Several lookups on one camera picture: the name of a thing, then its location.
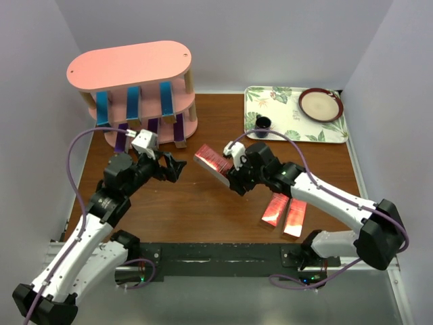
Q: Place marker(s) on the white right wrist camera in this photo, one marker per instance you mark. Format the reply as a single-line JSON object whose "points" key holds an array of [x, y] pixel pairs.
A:
{"points": [[235, 150]]}

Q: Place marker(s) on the black base mat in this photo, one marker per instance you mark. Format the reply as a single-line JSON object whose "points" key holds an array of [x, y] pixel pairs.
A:
{"points": [[231, 260]]}

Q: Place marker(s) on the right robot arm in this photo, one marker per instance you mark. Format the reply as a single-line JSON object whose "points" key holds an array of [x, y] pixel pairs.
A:
{"points": [[376, 232]]}

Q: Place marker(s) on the pink three-tier shelf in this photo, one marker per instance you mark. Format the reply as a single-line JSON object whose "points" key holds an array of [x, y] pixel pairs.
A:
{"points": [[115, 69]]}

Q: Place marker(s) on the silver purple toothpaste box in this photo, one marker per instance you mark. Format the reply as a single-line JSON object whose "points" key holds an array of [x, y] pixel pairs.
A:
{"points": [[153, 125]]}

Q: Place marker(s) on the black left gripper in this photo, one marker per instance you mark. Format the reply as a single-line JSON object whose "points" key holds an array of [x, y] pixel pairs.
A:
{"points": [[172, 172]]}

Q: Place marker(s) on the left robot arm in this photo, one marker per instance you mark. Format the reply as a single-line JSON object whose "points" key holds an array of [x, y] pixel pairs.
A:
{"points": [[53, 297]]}

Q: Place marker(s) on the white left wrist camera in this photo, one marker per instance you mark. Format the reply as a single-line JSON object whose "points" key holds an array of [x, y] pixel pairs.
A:
{"points": [[145, 142]]}

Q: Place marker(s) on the red toothpaste box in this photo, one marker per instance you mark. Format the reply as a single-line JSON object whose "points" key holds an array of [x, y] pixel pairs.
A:
{"points": [[294, 219], [213, 162], [274, 211]]}

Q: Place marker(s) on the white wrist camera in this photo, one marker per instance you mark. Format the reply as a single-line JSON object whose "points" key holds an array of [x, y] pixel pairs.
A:
{"points": [[235, 150], [145, 142]]}

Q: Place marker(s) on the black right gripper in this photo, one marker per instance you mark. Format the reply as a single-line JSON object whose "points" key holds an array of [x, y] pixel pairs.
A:
{"points": [[236, 177]]}

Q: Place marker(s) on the blue toothpaste box front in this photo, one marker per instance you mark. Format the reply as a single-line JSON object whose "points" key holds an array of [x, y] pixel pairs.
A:
{"points": [[103, 109]]}

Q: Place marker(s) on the dark blue mug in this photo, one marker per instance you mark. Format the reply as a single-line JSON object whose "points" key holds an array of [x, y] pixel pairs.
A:
{"points": [[262, 126]]}

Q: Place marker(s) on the floral serving tray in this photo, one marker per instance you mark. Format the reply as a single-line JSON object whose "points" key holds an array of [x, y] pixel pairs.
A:
{"points": [[280, 105]]}

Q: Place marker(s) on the blue toothpaste box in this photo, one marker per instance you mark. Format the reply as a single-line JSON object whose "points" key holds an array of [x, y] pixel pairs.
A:
{"points": [[103, 109], [133, 113], [166, 101]]}

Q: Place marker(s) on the red rimmed beige plate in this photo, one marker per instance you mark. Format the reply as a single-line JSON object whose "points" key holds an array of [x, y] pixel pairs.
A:
{"points": [[321, 105]]}

